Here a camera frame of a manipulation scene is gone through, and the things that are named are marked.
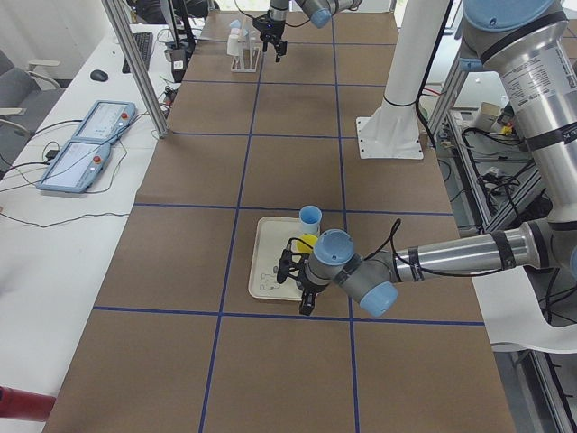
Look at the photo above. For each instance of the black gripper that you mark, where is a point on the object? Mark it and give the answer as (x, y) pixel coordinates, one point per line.
(271, 28)
(311, 289)

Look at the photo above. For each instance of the pale green plastic cup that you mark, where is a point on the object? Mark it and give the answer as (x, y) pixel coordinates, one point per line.
(233, 45)

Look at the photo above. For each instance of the yellow plastic cup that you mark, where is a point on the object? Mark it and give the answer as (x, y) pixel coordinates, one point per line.
(305, 243)

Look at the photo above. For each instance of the light blue plastic cup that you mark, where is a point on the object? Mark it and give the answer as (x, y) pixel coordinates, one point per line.
(310, 218)

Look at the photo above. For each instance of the cream tray with bear drawing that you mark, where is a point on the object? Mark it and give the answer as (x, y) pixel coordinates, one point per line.
(272, 235)

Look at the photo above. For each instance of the black computer keyboard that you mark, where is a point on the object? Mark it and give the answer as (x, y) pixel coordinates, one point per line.
(144, 44)

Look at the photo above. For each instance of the black computer mouse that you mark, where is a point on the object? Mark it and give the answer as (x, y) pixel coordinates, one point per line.
(99, 75)

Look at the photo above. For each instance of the far blue teach pendant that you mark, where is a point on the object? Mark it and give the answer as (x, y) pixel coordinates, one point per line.
(106, 120)

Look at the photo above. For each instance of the blue teach pendant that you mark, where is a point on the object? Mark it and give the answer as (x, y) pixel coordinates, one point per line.
(75, 168)
(106, 120)

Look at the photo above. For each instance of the white chair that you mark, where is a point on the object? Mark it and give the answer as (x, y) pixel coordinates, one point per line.
(513, 319)

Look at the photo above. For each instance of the near blue teach pendant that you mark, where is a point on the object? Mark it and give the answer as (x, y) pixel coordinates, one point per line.
(75, 168)

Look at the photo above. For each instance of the grey office chair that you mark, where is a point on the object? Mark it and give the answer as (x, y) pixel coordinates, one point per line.
(26, 99)

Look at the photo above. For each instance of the red cylinder object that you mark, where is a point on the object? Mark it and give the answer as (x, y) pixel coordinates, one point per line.
(23, 405)

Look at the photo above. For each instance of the white wire cup rack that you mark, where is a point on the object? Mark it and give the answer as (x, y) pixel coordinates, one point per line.
(248, 60)

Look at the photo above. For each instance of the grey aluminium frame post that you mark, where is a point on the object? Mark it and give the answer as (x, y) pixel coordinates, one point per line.
(123, 32)

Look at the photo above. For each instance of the white camera mast column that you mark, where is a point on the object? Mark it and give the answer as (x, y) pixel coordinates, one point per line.
(392, 132)

